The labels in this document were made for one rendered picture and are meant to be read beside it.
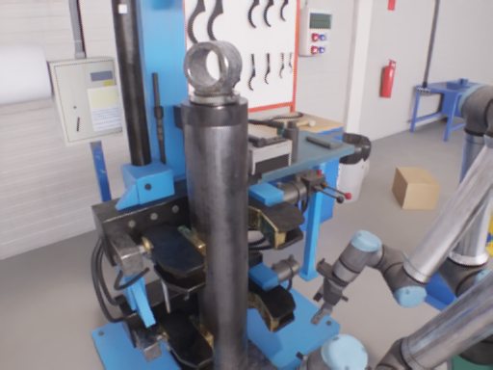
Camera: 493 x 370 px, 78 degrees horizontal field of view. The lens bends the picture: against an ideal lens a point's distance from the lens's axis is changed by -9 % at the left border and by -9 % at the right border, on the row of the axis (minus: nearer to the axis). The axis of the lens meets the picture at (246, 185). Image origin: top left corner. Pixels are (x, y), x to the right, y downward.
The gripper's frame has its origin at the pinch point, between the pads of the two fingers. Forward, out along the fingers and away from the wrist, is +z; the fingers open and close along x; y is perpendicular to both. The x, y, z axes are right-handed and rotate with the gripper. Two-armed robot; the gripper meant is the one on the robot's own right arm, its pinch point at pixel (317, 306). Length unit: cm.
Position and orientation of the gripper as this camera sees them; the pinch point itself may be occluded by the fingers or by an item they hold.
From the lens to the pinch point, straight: 128.7
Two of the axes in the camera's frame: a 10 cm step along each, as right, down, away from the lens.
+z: -4.2, 8.2, 3.9
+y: 8.8, 4.7, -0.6
